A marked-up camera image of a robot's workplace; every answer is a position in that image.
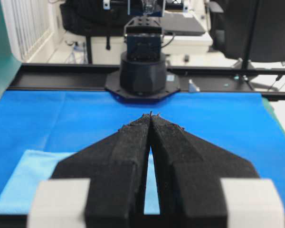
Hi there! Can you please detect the black office chair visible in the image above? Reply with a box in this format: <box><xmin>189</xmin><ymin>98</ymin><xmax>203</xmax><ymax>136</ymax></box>
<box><xmin>209</xmin><ymin>0</ymin><xmax>285</xmax><ymax>91</ymax></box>

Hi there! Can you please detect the black table frame rail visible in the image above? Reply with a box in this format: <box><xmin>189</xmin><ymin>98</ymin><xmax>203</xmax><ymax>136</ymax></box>
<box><xmin>8</xmin><ymin>64</ymin><xmax>285</xmax><ymax>102</ymax></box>

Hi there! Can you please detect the dark laptop on desk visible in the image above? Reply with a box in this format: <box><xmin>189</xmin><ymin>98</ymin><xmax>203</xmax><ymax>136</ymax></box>
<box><xmin>160</xmin><ymin>13</ymin><xmax>206</xmax><ymax>36</ymax></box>

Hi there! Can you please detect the light blue towel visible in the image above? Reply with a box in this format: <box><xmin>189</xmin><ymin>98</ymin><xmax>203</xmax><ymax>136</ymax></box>
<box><xmin>0</xmin><ymin>149</ymin><xmax>161</xmax><ymax>215</ymax></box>

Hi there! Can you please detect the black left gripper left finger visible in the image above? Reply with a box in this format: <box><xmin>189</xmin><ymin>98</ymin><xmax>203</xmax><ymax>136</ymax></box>
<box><xmin>28</xmin><ymin>113</ymin><xmax>152</xmax><ymax>228</ymax></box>

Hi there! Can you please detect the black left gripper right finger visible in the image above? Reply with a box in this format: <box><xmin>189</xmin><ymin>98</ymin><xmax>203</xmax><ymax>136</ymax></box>
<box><xmin>150</xmin><ymin>113</ymin><xmax>285</xmax><ymax>228</ymax></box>

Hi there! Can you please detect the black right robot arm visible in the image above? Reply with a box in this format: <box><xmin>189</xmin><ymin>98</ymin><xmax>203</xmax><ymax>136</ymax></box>
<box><xmin>118</xmin><ymin>0</ymin><xmax>285</xmax><ymax>228</ymax></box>

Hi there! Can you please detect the blue table cloth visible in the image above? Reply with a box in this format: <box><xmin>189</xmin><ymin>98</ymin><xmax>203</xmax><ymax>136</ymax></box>
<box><xmin>0</xmin><ymin>91</ymin><xmax>285</xmax><ymax>207</ymax></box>

